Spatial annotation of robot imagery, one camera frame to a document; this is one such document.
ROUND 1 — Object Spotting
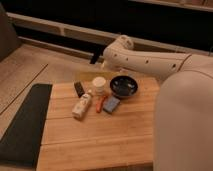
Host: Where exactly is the black floor mat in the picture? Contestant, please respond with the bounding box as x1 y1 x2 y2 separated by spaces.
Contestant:
0 84 52 168

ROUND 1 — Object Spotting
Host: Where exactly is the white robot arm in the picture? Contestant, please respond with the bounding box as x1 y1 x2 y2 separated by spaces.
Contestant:
103 35 213 171

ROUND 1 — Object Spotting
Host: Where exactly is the blue sponge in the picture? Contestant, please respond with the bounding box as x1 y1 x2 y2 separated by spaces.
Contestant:
103 96 120 113

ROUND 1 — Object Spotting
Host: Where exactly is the wooden table board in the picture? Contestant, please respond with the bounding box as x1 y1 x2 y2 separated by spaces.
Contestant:
36 77 159 171

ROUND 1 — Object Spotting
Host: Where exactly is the white ceramic cup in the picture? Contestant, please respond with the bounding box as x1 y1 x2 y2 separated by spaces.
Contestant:
92 77 106 95

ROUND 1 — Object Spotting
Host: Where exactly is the dark ceramic bowl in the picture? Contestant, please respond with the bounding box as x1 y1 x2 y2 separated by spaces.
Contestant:
110 75 138 98

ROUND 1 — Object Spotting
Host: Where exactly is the small black rectangular block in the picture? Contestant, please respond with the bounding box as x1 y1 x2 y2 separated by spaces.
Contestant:
74 82 85 97

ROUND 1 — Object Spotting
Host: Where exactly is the white plastic bottle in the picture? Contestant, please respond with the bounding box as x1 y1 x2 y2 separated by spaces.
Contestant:
72 90 93 119

